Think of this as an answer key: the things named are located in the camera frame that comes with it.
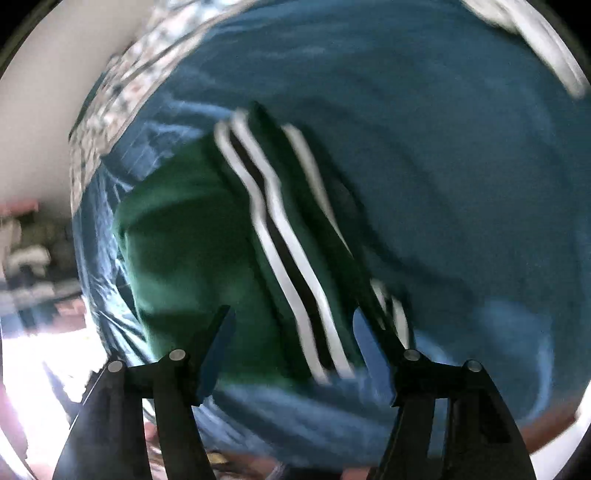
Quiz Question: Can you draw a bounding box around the green white varsity jacket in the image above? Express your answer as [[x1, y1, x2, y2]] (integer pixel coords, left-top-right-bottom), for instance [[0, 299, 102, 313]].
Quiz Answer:
[[114, 104, 411, 385]]

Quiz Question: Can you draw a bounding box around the pile of clothes on rack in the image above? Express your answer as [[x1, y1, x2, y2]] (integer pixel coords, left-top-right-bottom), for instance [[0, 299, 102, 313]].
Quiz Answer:
[[1, 200, 86, 338]]

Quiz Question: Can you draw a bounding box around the blue striped bed sheet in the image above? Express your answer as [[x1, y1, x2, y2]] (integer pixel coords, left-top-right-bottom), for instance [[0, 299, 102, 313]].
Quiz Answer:
[[72, 1, 590, 477]]

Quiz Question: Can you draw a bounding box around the plaid checked blanket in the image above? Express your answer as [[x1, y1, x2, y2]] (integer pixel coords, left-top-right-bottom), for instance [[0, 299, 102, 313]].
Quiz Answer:
[[69, 1, 256, 213]]

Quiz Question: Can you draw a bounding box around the white crumpled garment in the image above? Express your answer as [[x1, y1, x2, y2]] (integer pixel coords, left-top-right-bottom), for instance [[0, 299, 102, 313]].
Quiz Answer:
[[463, 0, 590, 99]]

